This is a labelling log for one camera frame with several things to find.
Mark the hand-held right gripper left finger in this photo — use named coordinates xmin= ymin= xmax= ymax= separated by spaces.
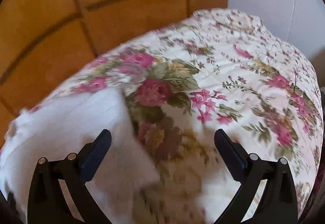
xmin=27 ymin=129 xmax=112 ymax=224

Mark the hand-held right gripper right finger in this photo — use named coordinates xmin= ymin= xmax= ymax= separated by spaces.
xmin=214 ymin=129 xmax=298 ymax=224

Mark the white knitted sweater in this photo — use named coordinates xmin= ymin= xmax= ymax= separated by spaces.
xmin=0 ymin=87 xmax=161 ymax=224

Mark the floral bedspread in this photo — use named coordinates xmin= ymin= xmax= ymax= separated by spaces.
xmin=25 ymin=8 xmax=324 ymax=224

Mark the wooden wardrobe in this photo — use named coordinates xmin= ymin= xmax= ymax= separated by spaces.
xmin=0 ymin=0 xmax=229 ymax=148

